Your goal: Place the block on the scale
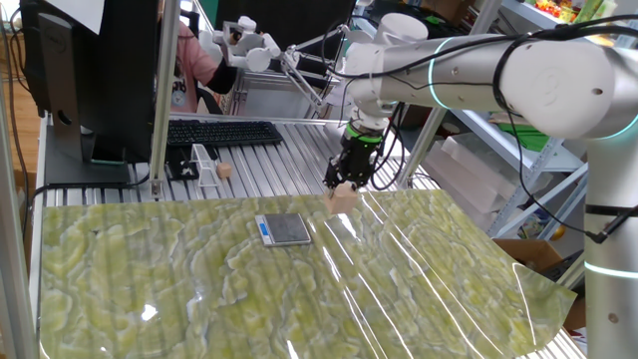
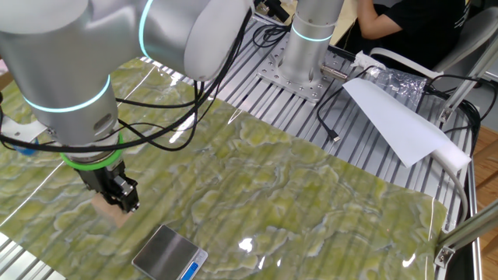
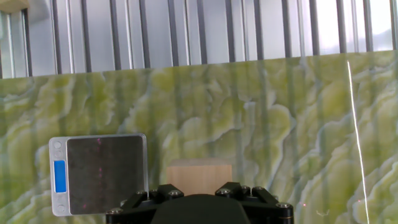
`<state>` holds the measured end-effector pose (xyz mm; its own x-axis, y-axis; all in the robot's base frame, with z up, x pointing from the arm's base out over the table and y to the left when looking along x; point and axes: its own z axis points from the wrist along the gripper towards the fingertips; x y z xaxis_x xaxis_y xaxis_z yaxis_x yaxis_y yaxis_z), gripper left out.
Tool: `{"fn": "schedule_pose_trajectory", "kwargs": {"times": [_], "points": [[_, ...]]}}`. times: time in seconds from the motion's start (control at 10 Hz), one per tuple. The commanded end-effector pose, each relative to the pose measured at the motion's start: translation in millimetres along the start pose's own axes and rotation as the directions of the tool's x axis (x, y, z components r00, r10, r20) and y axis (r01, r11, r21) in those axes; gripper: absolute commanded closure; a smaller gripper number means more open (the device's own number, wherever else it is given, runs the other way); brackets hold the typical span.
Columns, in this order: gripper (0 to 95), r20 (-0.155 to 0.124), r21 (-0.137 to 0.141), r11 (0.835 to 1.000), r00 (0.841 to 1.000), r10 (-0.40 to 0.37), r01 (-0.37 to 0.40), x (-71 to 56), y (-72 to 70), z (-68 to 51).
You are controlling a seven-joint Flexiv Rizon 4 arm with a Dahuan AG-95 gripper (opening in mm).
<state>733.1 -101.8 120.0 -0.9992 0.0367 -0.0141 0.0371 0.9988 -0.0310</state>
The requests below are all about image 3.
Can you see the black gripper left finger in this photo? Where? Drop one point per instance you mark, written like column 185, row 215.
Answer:
column 143, row 202

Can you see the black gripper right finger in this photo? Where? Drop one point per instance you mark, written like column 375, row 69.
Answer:
column 261, row 202

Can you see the wooden cube block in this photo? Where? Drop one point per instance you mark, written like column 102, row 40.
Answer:
column 199, row 175

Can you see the silver digital pocket scale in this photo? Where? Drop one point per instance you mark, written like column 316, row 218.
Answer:
column 102, row 174

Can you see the green marble pattern mat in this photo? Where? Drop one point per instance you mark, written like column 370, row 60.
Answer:
column 248, row 124

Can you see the small wooden bead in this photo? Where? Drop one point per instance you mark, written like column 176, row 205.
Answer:
column 12, row 4

